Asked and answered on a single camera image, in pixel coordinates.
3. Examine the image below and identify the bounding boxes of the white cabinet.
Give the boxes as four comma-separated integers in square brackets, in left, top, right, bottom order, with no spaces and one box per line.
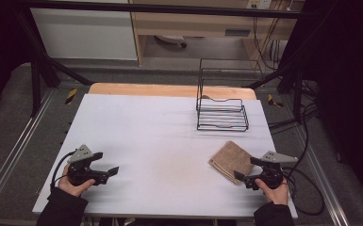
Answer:
[29,0,139,61]

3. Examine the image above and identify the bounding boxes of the hanging black cables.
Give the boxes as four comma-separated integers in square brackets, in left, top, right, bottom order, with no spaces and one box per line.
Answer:
[252,12,291,73]

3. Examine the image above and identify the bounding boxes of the aluminium rail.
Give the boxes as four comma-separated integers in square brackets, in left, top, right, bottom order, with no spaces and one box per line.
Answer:
[0,89,57,216]
[293,123,351,226]

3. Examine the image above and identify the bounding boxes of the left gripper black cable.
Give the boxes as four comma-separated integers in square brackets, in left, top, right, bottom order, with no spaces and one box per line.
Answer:
[50,150,77,190]

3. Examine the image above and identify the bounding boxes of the black floor cables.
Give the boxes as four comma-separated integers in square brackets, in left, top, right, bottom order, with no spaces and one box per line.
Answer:
[268,79,322,136]

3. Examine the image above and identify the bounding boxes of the brown towel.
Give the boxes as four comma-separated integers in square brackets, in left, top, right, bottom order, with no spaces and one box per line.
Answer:
[207,140,256,186]

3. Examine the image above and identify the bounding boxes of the black metal stand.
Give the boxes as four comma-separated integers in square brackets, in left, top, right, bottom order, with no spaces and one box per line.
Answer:
[13,8,94,118]
[244,59,307,124]

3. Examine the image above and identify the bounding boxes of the black metal frame bar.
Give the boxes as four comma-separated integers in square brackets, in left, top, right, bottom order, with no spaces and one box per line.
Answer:
[20,0,310,20]

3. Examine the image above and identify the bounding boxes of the light wooden desk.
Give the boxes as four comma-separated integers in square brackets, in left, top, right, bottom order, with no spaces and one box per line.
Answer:
[128,0,306,66]

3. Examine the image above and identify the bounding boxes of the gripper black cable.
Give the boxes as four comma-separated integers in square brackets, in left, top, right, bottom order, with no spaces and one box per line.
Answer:
[50,150,77,190]
[281,167,326,218]

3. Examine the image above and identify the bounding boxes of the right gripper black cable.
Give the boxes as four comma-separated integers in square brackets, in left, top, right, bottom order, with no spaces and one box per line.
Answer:
[281,167,326,218]

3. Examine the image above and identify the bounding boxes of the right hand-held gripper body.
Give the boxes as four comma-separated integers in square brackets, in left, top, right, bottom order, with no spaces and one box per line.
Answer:
[242,151,299,191]

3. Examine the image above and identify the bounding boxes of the white chair base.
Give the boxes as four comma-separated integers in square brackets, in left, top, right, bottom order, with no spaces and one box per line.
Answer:
[155,34,189,49]

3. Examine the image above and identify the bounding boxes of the person's left hand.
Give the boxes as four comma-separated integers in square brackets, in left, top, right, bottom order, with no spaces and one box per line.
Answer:
[58,163,97,199]

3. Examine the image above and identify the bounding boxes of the black wire rack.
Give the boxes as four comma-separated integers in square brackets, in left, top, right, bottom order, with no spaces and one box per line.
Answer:
[195,57,265,133]

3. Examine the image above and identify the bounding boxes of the person's right hand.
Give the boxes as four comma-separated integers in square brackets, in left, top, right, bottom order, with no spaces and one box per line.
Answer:
[254,177,289,206]

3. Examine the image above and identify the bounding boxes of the white power strip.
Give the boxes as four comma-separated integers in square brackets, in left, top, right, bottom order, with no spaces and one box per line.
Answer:
[245,0,272,10]

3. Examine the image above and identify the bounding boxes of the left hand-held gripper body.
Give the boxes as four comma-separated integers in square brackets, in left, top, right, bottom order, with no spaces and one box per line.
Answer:
[67,144,109,186]

